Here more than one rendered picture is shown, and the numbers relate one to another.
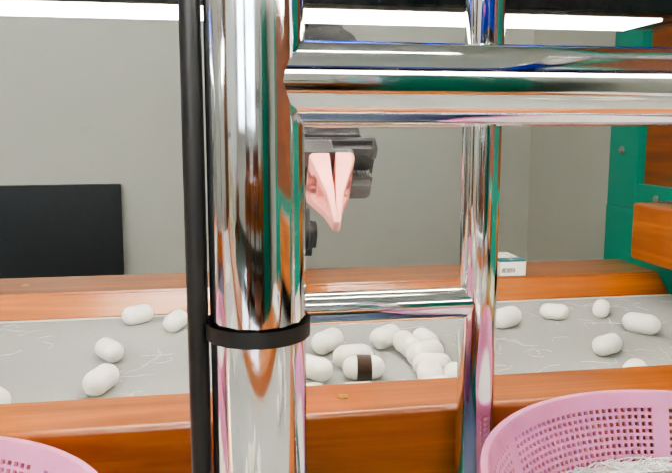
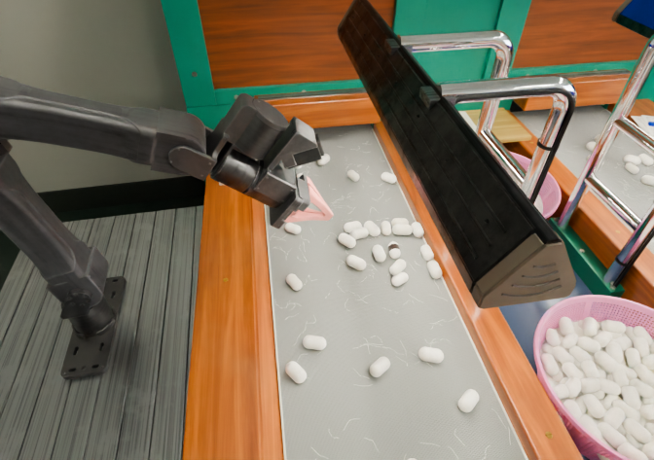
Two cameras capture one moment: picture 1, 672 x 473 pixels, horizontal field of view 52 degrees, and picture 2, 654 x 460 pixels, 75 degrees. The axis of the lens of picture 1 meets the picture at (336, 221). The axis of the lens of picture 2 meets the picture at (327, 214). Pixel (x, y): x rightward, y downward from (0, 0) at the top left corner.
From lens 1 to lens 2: 0.93 m
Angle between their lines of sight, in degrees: 85
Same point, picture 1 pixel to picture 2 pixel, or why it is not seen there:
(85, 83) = not seen: outside the picture
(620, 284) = not seen: hidden behind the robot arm
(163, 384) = (414, 332)
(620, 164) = (195, 83)
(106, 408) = (490, 328)
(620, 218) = (204, 113)
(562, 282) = not seen: hidden behind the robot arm
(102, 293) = (260, 405)
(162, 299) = (265, 360)
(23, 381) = (421, 407)
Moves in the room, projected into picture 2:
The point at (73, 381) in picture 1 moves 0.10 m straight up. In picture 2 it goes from (417, 378) to (428, 340)
